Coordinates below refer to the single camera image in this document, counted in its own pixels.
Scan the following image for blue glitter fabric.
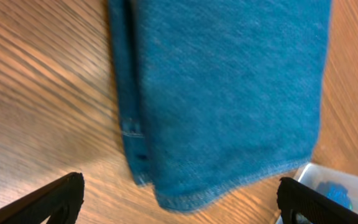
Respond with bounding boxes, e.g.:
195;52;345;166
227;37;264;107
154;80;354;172
316;181;353;210

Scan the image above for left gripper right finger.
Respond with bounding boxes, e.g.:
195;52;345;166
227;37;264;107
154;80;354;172
277;177;358;224

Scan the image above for blue denim jeans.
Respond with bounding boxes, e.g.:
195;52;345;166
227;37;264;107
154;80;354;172
108;0;332;213

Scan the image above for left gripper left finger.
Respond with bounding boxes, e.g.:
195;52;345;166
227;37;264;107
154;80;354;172
0;172;85;224

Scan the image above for clear plastic storage bin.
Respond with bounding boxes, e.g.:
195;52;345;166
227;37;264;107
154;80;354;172
277;163;358;224

